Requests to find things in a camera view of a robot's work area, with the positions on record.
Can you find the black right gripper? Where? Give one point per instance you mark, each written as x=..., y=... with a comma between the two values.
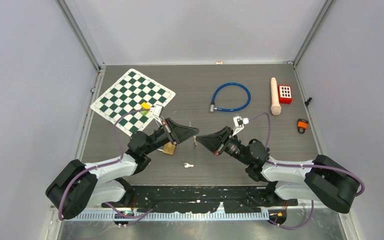
x=217, y=142

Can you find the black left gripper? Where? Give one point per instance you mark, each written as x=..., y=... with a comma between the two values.
x=179, y=133

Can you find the brass padlock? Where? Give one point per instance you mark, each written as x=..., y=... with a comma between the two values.
x=168, y=148

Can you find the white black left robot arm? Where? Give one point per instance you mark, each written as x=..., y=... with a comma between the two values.
x=82, y=185

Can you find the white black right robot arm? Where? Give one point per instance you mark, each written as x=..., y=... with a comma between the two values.
x=321, y=179

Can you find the silver keys with white tag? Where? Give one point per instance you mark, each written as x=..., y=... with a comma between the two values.
x=187, y=165

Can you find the green block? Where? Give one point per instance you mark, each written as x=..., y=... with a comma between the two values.
x=144, y=113

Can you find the yellow block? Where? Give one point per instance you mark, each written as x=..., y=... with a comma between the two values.
x=145, y=106

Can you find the green white chessboard mat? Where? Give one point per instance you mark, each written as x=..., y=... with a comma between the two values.
x=131, y=92

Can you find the black front base panel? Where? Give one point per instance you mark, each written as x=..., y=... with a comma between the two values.
x=201, y=199

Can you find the beige wooden rolling pin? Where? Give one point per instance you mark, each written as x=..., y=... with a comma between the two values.
x=275, y=103

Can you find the red block with holes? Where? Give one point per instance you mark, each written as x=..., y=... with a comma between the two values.
x=285, y=94

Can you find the small orange padlock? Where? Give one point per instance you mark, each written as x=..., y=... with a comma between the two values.
x=302, y=125

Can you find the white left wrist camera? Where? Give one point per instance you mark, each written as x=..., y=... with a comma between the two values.
x=156, y=111

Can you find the aluminium frame rail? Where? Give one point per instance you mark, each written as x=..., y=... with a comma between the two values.
x=108, y=211

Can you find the black knob on rail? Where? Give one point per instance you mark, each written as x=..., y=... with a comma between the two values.
x=308, y=101

